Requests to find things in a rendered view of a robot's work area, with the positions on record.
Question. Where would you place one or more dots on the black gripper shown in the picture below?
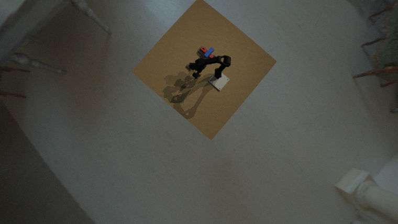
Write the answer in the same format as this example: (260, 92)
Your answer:
(196, 74)

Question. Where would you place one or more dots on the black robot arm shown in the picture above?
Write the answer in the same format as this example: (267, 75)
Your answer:
(200, 63)

